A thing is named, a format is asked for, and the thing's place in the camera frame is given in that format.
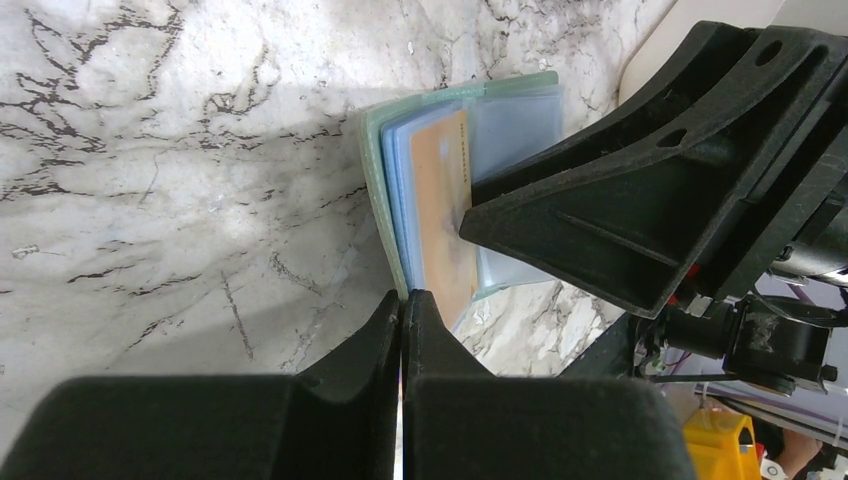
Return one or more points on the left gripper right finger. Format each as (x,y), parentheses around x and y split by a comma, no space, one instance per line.
(460,421)

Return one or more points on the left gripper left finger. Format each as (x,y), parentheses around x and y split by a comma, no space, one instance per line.
(334,420)

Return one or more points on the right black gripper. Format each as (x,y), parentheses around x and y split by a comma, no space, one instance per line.
(770,179)

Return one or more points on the green card holder wallet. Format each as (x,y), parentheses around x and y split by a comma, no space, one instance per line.
(508,121)

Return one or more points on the gold credit card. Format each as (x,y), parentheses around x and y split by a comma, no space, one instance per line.
(445,265)

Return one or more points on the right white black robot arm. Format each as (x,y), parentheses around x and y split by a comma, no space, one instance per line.
(776,343)

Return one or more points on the yellow object in background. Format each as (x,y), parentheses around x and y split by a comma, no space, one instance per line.
(722,445)

